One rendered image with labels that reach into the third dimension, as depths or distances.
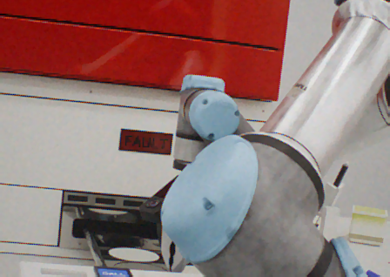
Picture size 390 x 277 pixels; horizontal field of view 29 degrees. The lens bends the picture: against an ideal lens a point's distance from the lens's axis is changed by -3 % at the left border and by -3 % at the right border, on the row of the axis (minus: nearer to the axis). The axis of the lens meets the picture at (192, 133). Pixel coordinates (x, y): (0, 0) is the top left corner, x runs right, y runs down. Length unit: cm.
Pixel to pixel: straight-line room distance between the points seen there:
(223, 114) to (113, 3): 51
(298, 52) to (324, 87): 256
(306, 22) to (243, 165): 273
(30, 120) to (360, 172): 215
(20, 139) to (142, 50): 33
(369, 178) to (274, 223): 290
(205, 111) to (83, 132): 54
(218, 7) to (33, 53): 41
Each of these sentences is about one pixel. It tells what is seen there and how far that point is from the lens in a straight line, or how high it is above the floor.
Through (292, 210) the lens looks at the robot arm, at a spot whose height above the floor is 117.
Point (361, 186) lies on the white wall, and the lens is 360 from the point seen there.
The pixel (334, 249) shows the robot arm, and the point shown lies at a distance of 78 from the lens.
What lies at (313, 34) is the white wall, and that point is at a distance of 343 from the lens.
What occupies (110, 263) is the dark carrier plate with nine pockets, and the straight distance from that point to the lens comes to 147.
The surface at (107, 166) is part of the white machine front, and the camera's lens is 174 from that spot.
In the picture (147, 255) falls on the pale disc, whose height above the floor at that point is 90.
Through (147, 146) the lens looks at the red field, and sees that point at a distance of 174.
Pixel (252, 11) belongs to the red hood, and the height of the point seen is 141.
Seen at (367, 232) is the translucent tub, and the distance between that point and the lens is 163.
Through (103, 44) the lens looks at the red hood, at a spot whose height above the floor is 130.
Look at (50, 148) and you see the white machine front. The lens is 172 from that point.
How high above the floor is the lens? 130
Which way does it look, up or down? 6 degrees down
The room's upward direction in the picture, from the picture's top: 7 degrees clockwise
